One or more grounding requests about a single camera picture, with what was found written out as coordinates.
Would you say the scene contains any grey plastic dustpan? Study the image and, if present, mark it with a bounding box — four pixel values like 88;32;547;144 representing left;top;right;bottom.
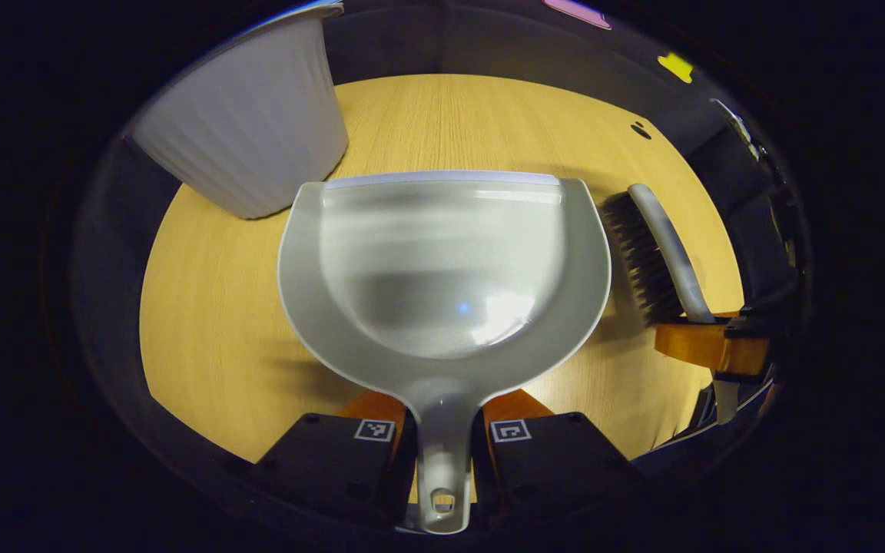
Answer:
277;171;612;535

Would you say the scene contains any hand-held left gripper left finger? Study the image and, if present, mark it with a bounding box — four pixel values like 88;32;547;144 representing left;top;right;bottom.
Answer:
254;390;419;531

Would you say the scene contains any small grey broom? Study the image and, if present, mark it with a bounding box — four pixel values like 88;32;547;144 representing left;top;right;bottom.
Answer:
600;183;741;425

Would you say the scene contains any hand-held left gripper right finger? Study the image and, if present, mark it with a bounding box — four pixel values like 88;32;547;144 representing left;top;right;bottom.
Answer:
472;388;647;531

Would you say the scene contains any grey ribbed garbage bin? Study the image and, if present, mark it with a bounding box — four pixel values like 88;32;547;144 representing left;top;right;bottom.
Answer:
133;2;350;220

